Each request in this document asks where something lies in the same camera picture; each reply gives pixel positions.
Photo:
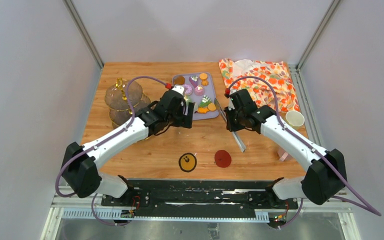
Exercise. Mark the orange fish-shaped cake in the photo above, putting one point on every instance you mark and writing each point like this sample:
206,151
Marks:
202,110

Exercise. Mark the lavender dessert tray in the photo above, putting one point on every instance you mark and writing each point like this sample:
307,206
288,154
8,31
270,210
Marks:
209,91

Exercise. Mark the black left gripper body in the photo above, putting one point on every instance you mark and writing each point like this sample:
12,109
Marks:
176,119

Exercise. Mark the orange round tart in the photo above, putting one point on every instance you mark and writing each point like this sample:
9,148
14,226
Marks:
203,76

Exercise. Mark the purple heart cake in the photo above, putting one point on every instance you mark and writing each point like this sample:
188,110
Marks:
193,80

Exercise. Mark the green sugared dome cake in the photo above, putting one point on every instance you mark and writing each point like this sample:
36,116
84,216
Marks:
187,99

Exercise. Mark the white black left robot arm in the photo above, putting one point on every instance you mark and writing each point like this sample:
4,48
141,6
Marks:
81,163

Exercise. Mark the three-tier glass cake stand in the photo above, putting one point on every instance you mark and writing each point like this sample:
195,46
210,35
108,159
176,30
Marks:
117,96

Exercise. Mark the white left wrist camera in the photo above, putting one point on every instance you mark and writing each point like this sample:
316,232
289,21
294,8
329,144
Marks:
179,89

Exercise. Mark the yellow chick coaster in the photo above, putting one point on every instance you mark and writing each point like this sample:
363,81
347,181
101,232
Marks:
187,162

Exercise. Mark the red round coaster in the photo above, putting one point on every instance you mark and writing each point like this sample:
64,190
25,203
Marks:
222,159

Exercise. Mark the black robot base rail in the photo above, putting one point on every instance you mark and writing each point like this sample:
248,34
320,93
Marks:
189,200

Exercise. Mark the small orange shell cookie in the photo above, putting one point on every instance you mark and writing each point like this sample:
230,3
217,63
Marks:
204,82

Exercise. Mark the light green mug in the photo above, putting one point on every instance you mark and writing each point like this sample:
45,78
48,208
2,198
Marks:
294,119

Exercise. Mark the round yellow biscuit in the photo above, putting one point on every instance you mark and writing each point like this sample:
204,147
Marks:
211,107

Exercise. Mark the brown cookie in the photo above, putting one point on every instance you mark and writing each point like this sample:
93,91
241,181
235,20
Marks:
179,80

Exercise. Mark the pink sugared dome cake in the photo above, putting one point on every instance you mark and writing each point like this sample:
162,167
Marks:
199,90

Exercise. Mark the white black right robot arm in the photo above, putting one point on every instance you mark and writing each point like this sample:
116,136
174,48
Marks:
325,169

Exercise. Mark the metal serving tongs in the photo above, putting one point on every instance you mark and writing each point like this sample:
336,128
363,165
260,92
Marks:
236,137

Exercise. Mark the green layered cake slice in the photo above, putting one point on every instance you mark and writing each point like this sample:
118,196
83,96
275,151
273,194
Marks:
205,101

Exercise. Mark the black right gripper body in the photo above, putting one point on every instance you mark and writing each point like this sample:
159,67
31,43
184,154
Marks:
234,119

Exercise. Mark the floral orange cloth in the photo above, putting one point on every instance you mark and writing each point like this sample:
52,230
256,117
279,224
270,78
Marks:
266,81

